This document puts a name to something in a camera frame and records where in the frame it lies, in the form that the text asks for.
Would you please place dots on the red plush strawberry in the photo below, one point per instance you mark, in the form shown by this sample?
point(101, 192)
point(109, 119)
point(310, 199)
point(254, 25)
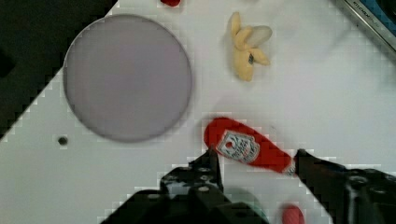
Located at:
point(292, 214)

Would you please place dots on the yellow plush banana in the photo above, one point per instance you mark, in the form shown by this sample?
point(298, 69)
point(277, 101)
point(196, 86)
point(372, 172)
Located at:
point(246, 46)

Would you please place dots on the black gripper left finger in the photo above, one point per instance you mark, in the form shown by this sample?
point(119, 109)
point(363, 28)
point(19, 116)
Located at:
point(201, 172)

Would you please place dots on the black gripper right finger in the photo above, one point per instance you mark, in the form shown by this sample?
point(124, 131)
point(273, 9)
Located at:
point(349, 196)

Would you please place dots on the small red plush tomato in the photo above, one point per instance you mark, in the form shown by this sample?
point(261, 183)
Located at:
point(171, 3)

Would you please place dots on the green cup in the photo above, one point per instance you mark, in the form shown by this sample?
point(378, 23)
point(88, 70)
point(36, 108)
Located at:
point(242, 195)

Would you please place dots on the red plush ketchup bottle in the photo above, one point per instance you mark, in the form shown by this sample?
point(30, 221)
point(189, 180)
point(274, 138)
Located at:
point(236, 141)

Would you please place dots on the lavender round plate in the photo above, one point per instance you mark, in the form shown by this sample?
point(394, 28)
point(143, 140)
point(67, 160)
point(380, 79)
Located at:
point(127, 78)

